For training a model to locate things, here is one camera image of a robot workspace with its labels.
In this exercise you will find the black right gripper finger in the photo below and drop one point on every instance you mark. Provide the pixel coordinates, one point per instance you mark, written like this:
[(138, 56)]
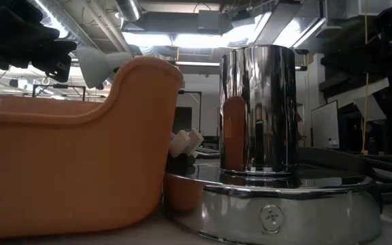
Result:
[(356, 80), (359, 56)]

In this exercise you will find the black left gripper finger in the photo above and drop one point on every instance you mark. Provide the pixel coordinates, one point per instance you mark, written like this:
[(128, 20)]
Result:
[(56, 66), (58, 42)]

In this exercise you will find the orange plastic bin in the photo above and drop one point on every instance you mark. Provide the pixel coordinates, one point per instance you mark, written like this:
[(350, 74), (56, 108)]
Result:
[(63, 170)]

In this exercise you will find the white desk lamp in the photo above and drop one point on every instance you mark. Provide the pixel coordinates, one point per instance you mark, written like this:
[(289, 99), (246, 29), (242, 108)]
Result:
[(94, 64)]

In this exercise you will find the whiteboard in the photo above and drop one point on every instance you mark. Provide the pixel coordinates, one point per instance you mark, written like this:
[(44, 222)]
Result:
[(324, 124)]

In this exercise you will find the chrome cylinder on round base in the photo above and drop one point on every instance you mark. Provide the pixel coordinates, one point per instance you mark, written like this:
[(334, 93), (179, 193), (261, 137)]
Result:
[(257, 102)]

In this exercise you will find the ceiling light panel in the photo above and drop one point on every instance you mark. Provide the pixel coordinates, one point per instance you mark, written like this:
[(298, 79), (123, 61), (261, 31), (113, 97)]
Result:
[(189, 40)]

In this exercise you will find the silver ceiling duct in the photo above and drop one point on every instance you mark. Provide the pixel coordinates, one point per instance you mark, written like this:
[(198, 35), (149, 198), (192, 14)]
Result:
[(128, 8)]

